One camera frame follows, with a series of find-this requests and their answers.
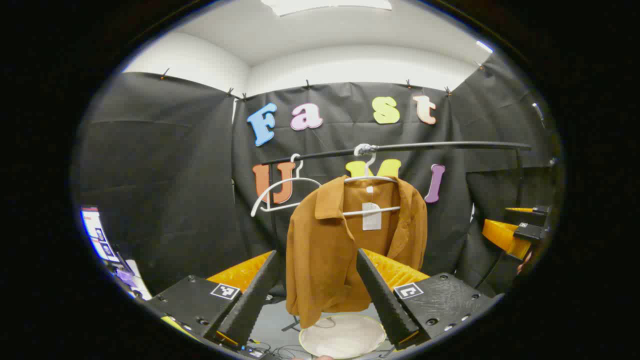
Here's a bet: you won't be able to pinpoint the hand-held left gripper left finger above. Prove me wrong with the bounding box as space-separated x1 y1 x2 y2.
145 250 281 353

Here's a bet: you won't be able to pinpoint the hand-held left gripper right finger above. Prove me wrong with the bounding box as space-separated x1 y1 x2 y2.
356 248 503 352

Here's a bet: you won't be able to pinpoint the white round laundry hamper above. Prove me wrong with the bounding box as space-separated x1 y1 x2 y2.
299 314 387 360

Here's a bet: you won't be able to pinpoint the brown shirt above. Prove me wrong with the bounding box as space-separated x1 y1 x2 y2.
285 175 429 329

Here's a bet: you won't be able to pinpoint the white plastic hanger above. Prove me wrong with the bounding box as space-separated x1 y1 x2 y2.
250 153 323 218
343 144 402 217

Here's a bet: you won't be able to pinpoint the black clothes rack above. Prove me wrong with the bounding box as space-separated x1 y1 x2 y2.
262 141 533 251

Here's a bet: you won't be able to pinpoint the black backdrop cloth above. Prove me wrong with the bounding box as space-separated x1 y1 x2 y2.
75 52 563 301

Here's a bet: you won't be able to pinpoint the computer monitor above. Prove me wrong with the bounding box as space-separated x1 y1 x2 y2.
80 206 121 263

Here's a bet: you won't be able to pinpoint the black floor cables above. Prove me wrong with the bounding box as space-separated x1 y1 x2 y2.
247 339 313 360

